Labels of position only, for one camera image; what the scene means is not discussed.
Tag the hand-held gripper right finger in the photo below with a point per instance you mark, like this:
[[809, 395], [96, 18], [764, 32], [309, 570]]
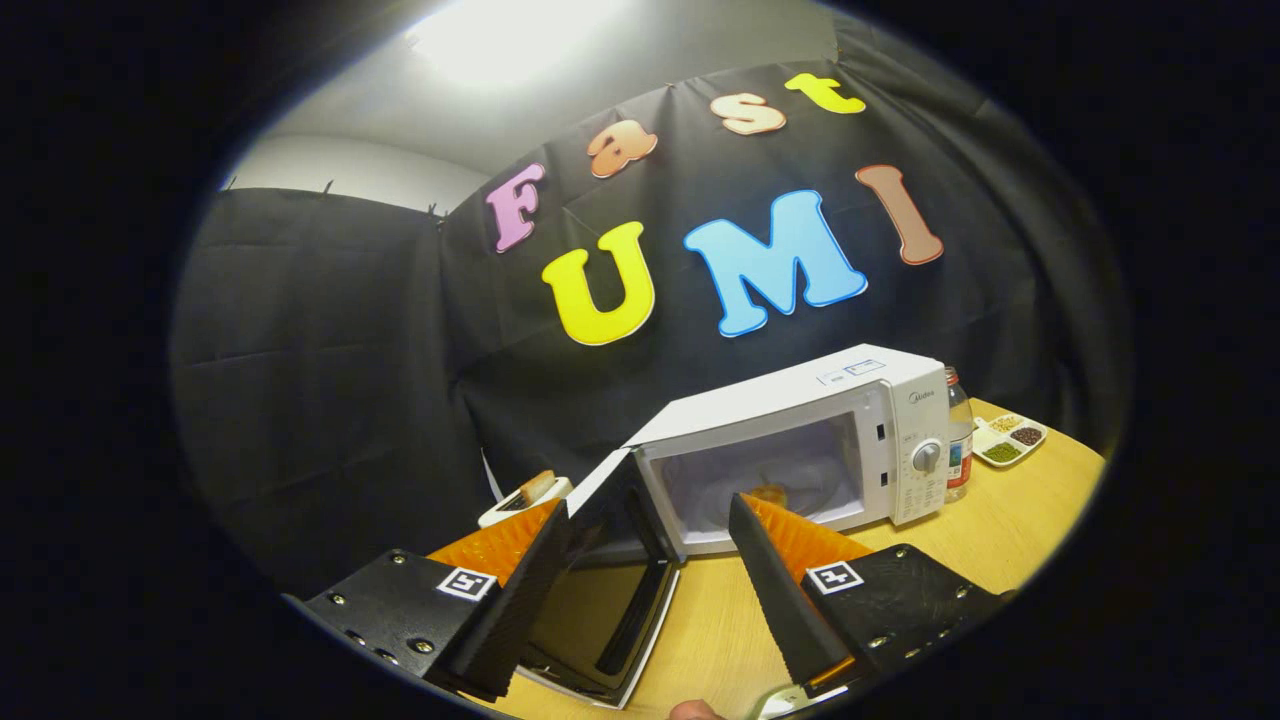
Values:
[[785, 610]]

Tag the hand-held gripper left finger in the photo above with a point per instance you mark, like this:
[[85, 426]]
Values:
[[515, 605]]

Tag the round golden bun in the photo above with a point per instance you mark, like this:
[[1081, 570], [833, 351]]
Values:
[[768, 492]]

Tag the white microwave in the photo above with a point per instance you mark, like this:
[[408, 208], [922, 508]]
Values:
[[900, 420]]

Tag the white toaster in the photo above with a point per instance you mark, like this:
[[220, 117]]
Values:
[[500, 516]]

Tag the white cherry print plate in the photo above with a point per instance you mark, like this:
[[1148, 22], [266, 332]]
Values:
[[790, 706]]

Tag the brown toast slice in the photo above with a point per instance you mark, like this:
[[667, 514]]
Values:
[[537, 487]]

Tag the clear bottle red label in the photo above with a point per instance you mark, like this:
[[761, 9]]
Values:
[[960, 440]]

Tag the white divided bean dish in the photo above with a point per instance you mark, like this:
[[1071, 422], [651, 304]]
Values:
[[1005, 452]]

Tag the black backdrop cloth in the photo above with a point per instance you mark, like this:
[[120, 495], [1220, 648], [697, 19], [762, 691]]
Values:
[[330, 380]]

